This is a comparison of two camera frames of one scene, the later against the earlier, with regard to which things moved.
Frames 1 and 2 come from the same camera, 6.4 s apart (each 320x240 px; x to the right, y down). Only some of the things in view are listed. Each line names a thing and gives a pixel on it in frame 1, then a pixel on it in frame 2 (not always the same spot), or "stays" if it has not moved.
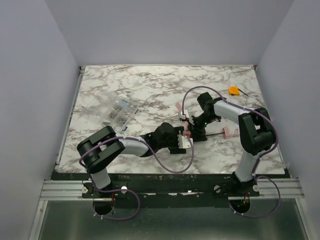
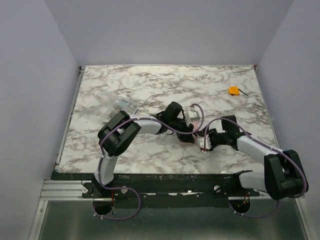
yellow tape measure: x=235 y=91 stays
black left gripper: x=176 y=146 → x=183 y=127
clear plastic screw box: x=120 y=115 stays
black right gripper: x=194 y=128 → x=213 y=139
